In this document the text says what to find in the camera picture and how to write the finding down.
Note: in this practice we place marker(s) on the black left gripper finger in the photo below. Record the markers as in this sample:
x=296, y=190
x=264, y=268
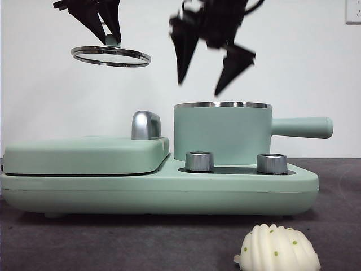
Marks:
x=87, y=17
x=112, y=17

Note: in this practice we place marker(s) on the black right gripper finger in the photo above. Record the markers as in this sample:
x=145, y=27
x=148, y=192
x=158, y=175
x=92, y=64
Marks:
x=235, y=67
x=184, y=48

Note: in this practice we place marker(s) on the glass pot lid green knob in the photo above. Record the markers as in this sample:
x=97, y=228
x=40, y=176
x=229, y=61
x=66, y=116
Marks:
x=112, y=41

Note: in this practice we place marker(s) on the ridged white bun green dots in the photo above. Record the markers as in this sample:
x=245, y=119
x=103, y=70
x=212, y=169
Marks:
x=276, y=251

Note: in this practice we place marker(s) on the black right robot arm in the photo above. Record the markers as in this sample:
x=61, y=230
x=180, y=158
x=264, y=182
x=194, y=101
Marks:
x=220, y=22

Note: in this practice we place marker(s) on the chrome control knob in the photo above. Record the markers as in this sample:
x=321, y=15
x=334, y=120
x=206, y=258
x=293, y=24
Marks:
x=271, y=163
x=198, y=162

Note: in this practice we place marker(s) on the green hinged griddle cover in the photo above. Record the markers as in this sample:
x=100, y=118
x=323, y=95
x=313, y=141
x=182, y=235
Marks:
x=84, y=155

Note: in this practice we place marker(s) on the green breakfast machine base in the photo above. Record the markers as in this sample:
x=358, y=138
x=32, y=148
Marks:
x=169, y=197

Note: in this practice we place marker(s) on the white wall socket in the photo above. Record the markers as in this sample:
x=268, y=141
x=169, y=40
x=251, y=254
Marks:
x=354, y=11

